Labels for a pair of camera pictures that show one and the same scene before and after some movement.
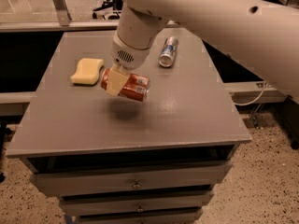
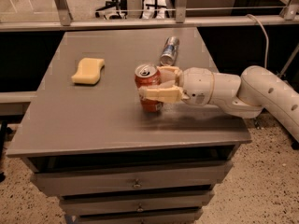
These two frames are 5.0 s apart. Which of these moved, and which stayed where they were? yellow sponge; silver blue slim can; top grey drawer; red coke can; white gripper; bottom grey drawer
Moved: red coke can; white gripper
Stayed: silver blue slim can; bottom grey drawer; top grey drawer; yellow sponge
